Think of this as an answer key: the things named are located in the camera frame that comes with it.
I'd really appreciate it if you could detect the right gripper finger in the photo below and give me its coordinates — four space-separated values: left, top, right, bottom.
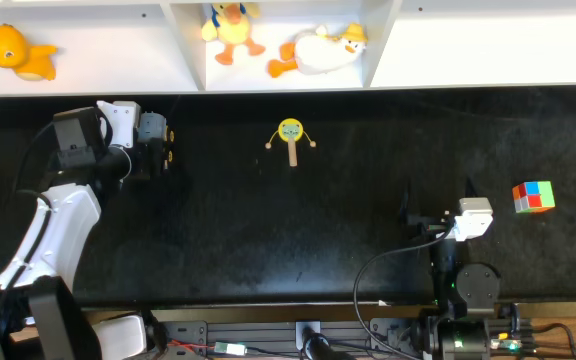
399 179 413 227
460 176 479 200

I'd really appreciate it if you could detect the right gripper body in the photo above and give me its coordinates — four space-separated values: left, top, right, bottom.
407 213 452 237

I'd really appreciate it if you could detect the many-coloured puzzle cube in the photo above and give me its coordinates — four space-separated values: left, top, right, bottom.
511 180 557 215

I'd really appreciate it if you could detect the yellow rattle drum toy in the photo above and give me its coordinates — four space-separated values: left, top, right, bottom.
264 117 318 168

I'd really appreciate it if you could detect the grey and yellow toy truck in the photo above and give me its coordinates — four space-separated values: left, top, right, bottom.
138 111 176 174

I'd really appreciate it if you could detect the white shelf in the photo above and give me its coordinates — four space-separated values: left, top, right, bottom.
0 0 576 99

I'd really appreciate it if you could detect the white plush duck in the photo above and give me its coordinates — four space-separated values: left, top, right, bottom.
266 22 369 80

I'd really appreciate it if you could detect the yellow plush duck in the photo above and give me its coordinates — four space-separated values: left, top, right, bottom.
200 2 267 67

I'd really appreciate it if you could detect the yellow rubber duck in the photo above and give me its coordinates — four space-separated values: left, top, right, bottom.
0 23 59 83

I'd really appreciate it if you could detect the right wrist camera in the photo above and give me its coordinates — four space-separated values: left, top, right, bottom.
451 196 495 243

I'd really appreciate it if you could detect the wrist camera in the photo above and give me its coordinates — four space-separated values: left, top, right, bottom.
96 100 142 149
451 196 495 243

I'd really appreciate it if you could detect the mounting rail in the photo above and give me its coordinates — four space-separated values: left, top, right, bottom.
145 318 576 360

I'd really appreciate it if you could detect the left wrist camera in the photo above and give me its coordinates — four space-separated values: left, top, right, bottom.
96 100 142 149

